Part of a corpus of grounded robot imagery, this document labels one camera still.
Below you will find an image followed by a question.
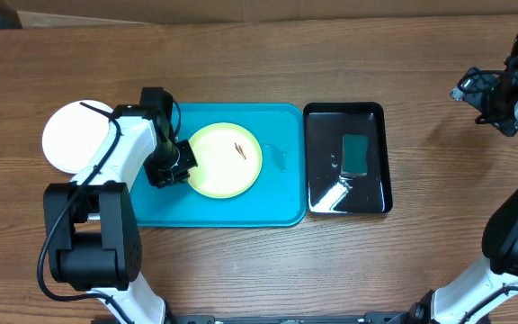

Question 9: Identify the teal plastic tray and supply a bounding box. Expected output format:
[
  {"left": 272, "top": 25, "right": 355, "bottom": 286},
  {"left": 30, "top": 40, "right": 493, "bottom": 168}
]
[{"left": 130, "top": 103, "right": 307, "bottom": 228}]

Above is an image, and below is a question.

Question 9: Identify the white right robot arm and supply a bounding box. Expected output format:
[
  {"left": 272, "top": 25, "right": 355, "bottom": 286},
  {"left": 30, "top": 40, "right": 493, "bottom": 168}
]
[{"left": 364, "top": 54, "right": 518, "bottom": 324}]

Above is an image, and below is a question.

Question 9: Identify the pink plate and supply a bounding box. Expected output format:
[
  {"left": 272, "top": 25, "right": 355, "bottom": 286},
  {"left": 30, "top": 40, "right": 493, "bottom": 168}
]
[{"left": 41, "top": 100, "right": 112, "bottom": 174}]

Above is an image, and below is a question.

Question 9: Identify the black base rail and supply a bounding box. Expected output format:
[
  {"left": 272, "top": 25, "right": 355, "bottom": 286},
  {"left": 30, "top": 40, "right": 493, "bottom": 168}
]
[{"left": 164, "top": 311, "right": 408, "bottom": 324}]

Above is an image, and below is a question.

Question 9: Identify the green sponge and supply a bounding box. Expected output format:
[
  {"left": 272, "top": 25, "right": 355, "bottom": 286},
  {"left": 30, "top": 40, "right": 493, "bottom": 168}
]
[{"left": 341, "top": 134, "right": 369, "bottom": 176}]

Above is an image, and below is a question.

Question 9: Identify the cardboard board at back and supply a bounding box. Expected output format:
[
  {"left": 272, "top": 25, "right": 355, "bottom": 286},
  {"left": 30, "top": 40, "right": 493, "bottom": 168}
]
[{"left": 0, "top": 0, "right": 518, "bottom": 23}]

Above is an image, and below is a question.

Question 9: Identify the yellow plate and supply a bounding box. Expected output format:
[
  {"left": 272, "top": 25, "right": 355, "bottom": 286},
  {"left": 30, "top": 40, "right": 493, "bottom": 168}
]
[{"left": 188, "top": 122, "right": 263, "bottom": 199}]

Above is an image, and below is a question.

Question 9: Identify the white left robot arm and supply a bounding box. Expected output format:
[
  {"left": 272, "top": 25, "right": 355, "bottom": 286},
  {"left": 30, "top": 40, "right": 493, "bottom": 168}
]
[{"left": 36, "top": 99, "right": 195, "bottom": 323}]

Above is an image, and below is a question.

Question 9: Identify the black rectangular tray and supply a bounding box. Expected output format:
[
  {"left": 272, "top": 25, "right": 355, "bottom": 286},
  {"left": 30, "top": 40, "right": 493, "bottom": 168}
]
[{"left": 303, "top": 102, "right": 393, "bottom": 214}]

